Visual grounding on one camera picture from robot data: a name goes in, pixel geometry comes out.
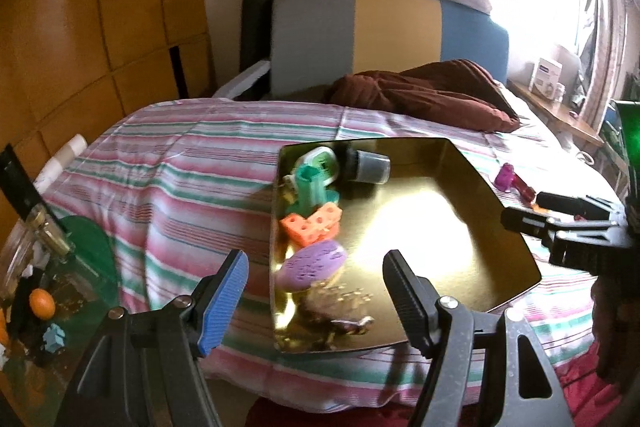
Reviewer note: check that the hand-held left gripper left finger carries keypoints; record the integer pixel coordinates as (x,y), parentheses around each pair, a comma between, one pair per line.
(220,302)

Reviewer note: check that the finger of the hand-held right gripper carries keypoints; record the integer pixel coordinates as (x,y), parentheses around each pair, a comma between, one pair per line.
(530,219)
(570,203)

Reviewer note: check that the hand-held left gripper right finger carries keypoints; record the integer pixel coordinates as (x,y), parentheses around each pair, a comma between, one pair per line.
(405,297)

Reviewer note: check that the magenta plastic toy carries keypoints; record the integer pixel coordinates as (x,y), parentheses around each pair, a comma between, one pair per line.
(505,179)

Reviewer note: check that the dark brown toy figure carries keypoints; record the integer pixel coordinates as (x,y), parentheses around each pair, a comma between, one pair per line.
(350,326)

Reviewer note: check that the gold metal tray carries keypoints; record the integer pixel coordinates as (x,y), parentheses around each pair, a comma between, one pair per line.
(450,232)

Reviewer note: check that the purple oval toy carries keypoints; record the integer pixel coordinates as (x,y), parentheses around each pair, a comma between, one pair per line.
(312,264)

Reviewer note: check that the orange block with holes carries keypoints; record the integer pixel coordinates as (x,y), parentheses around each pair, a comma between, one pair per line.
(305,227)

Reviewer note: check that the grey plastic cup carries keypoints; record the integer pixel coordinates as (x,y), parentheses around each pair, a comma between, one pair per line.
(372,167)

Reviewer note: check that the teal plastic toy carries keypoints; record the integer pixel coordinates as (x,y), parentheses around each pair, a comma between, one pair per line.
(312,189)

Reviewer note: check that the white and green container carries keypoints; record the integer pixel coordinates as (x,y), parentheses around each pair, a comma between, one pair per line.
(322,164)

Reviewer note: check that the small orange toy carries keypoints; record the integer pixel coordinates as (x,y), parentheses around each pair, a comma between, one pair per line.
(537,208)

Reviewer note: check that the wooden side desk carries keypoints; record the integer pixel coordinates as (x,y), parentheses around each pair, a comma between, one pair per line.
(560,112)

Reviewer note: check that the white box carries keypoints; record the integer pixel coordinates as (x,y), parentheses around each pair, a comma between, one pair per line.
(546,77)

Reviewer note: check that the green round plate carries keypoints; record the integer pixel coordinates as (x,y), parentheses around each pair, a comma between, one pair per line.
(92,257)

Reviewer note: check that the striped bed sheet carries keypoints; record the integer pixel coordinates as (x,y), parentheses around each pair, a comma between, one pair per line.
(200,167)

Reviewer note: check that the sheer window curtain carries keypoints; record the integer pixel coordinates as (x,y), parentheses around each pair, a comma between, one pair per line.
(600,32)

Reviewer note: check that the brown pillow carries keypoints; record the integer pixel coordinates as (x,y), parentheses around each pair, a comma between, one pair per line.
(425,94)

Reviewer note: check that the small blue block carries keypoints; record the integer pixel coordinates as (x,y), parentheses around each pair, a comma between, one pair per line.
(54,338)

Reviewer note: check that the orange fruit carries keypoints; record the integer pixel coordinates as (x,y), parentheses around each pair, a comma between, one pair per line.
(42,304)

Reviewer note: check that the glass jar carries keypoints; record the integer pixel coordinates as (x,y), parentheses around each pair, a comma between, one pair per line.
(30,257)

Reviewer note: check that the glass side table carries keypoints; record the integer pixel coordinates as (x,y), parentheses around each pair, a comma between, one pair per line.
(30,377)

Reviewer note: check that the white rolled paper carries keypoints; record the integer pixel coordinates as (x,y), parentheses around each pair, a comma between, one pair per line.
(60,162)

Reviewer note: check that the grey yellow blue headboard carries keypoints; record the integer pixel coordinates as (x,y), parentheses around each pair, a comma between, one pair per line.
(390,32)

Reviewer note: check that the black rolled mat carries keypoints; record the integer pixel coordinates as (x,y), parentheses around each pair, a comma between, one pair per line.
(256,22)

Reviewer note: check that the wooden wardrobe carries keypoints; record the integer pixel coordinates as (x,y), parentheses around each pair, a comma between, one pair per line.
(100,7)

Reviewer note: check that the white bed rail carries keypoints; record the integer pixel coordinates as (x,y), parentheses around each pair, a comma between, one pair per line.
(242,79)

